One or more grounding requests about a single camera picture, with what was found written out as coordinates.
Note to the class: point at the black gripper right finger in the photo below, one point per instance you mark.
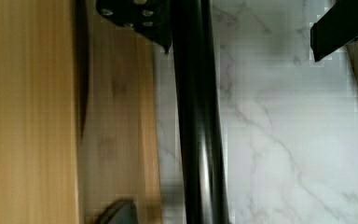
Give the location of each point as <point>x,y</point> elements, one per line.
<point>335,29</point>

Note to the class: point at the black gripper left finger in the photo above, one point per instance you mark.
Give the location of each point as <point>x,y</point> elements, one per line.
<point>149,18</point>

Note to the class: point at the black drawer handle bar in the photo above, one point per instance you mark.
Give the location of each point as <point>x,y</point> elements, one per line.
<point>198,113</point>

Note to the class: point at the wooden drawer front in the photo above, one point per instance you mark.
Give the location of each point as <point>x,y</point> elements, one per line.
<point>78,131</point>

